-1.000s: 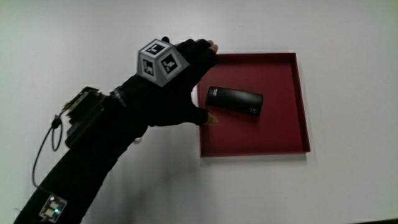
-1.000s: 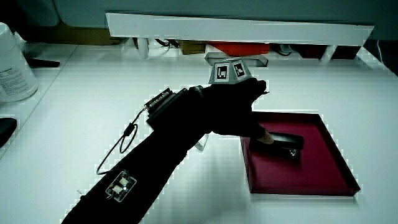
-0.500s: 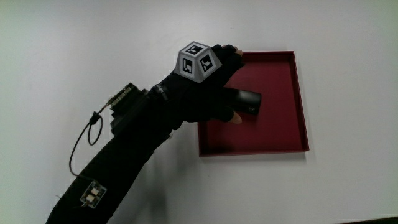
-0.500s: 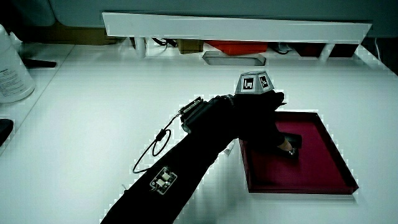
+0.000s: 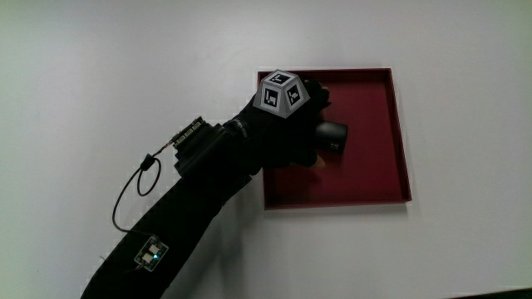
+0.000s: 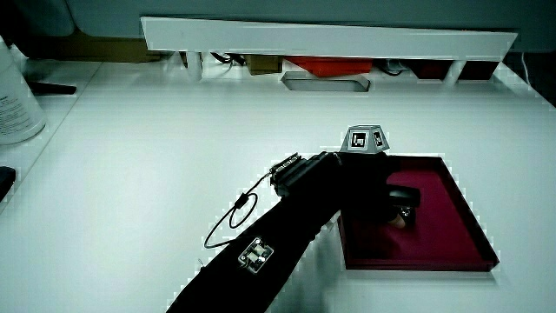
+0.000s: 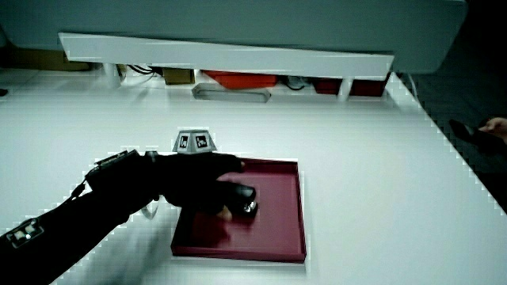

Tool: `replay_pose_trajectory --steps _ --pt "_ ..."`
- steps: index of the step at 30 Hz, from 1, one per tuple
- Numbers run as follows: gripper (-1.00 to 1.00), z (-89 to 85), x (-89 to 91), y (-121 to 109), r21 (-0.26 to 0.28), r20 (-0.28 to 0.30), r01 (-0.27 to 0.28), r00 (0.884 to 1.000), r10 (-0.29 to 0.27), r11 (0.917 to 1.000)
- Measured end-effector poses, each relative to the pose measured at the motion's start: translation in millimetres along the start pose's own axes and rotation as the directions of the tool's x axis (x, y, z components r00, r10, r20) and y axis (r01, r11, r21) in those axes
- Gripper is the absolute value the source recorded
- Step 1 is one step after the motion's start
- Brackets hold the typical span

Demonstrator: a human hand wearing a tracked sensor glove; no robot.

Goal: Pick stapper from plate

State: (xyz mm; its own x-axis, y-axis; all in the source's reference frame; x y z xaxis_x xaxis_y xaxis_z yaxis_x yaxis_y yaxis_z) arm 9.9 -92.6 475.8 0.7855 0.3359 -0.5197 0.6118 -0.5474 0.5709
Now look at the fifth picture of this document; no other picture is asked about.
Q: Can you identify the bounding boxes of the black cable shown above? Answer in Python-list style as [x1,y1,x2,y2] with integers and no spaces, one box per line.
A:
[111,140,176,236]

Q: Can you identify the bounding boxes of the small lit circuit board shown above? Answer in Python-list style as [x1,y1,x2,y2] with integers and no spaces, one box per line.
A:
[133,235,170,273]

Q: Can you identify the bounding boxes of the person's left hand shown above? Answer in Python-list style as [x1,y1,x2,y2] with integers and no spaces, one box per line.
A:
[239,69,332,175]

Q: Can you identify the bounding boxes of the black wrist sensor module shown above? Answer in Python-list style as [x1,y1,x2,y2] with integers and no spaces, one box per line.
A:
[170,116,229,176]

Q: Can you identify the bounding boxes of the black stapler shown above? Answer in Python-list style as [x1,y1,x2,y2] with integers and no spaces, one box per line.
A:
[314,120,349,156]

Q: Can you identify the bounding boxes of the person's left forearm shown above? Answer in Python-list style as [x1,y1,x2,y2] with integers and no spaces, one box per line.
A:
[81,110,264,299]

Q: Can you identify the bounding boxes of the red square plate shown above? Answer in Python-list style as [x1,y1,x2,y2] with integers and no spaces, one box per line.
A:
[256,67,413,211]

